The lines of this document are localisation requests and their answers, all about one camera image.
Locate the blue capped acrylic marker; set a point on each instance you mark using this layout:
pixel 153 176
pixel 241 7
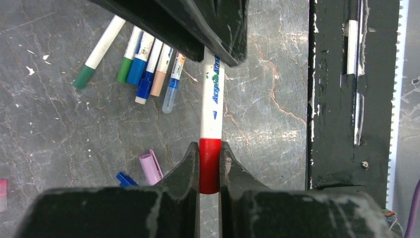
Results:
pixel 140 58

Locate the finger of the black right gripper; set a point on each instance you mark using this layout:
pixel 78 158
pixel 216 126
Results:
pixel 217 25
pixel 151 17

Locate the clear capped blue marker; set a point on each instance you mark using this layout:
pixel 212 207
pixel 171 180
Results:
pixel 173 83

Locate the dark blue pen cap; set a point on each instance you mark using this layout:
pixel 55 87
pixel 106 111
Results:
pixel 125 180

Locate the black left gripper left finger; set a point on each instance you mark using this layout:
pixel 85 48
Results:
pixel 168 209

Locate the navy capped white marker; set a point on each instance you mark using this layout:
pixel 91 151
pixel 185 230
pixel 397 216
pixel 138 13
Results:
pixel 146 82

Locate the white slotted cable duct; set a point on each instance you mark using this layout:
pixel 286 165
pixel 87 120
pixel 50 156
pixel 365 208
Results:
pixel 396 100

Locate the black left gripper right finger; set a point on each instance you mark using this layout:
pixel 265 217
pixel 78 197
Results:
pixel 249 209

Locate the light green capped marker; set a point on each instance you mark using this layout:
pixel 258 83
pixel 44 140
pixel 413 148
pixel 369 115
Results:
pixel 99 52

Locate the pink highlighter cap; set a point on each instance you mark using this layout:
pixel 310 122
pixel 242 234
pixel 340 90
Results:
pixel 151 167

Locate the red capped white marker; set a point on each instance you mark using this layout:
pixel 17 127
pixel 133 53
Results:
pixel 211 122

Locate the peach capped marker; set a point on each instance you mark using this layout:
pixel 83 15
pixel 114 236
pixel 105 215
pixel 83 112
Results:
pixel 161 70

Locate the clear red pen cap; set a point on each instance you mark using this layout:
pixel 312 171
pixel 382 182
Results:
pixel 3 195

